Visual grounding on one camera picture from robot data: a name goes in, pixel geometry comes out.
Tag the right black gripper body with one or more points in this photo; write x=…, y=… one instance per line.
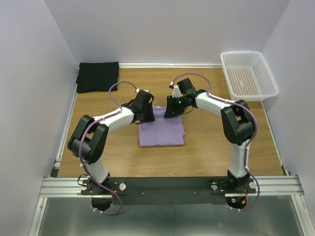
x=176, y=105

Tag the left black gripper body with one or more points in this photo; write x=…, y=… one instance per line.
x=147, y=115

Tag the purple t shirt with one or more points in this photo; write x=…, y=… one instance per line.
x=163, y=131

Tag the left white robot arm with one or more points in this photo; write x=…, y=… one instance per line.
x=89, y=137

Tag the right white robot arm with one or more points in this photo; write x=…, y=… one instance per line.
x=239, y=124

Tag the folded black t shirt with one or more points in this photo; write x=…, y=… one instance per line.
x=96, y=76

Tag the white plastic basket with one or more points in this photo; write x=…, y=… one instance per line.
x=248, y=76

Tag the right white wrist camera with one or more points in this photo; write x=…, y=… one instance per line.
x=176, y=93

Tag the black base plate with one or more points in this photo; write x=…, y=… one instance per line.
x=141, y=191

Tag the aluminium frame rail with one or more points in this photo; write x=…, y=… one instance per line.
x=276, y=209

